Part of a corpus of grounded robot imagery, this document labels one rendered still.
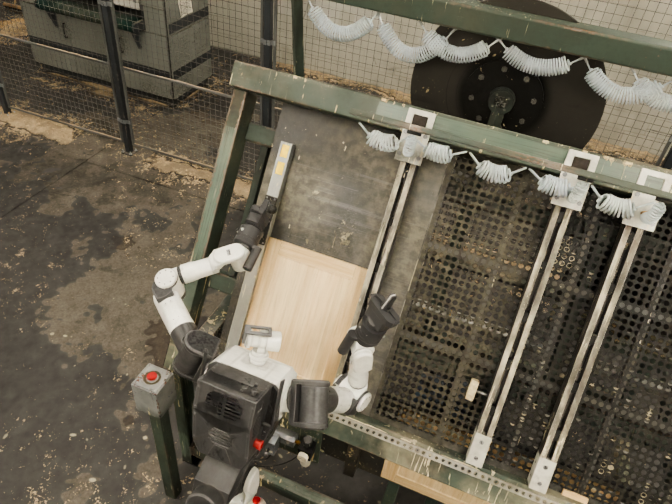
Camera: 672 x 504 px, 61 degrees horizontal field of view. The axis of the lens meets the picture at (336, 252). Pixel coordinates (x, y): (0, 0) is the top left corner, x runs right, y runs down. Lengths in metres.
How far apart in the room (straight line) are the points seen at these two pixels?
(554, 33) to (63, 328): 3.20
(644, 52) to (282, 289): 1.61
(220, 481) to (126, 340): 1.99
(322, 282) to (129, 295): 2.09
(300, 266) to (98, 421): 1.67
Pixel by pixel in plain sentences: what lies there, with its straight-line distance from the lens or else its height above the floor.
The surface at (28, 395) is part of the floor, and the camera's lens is 3.72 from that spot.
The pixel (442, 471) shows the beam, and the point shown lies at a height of 0.84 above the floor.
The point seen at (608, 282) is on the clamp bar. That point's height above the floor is 1.59.
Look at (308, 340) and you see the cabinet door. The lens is 2.32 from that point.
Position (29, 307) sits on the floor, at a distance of 4.20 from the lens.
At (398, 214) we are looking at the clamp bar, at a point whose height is 1.60.
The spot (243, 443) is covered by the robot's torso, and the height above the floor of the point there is 1.27.
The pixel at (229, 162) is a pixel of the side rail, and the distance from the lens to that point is 2.37.
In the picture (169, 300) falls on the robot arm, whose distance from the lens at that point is 2.04.
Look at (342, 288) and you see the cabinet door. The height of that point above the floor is 1.28.
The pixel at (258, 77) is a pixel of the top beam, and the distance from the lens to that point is 2.30.
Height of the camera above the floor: 2.82
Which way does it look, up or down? 40 degrees down
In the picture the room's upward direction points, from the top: 7 degrees clockwise
